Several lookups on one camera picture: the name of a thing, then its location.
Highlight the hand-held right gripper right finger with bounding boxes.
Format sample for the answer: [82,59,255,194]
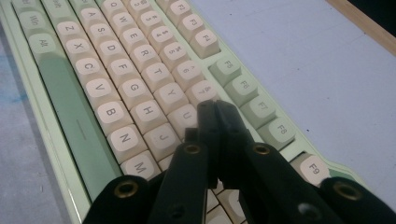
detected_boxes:
[217,100,344,224]

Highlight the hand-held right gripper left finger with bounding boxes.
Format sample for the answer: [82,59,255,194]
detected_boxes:
[148,100,220,224]

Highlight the green and cream keyboard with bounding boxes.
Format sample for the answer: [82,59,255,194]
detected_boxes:
[0,0,367,224]

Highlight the white table mat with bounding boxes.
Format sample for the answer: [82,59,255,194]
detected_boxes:
[0,0,396,224]

